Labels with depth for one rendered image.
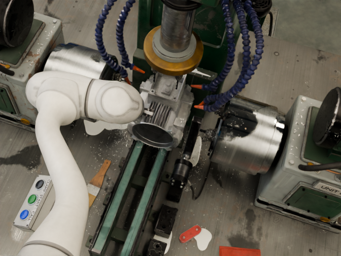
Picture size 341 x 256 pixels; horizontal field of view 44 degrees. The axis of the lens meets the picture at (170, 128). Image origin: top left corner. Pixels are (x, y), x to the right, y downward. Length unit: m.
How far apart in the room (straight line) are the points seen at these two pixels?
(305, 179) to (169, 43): 0.60
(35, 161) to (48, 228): 0.95
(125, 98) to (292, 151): 0.61
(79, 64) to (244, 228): 0.83
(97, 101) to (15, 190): 0.74
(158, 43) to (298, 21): 2.28
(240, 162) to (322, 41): 2.09
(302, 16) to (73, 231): 2.96
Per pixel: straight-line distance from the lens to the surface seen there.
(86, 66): 1.44
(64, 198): 0.81
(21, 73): 1.46
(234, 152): 1.39
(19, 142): 1.75
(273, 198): 1.58
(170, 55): 1.23
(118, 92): 1.00
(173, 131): 1.40
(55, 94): 1.04
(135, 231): 1.45
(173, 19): 1.14
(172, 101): 1.40
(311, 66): 2.09
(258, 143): 1.38
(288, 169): 1.36
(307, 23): 3.46
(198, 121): 1.24
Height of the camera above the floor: 2.31
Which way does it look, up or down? 61 degrees down
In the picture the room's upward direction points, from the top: 11 degrees clockwise
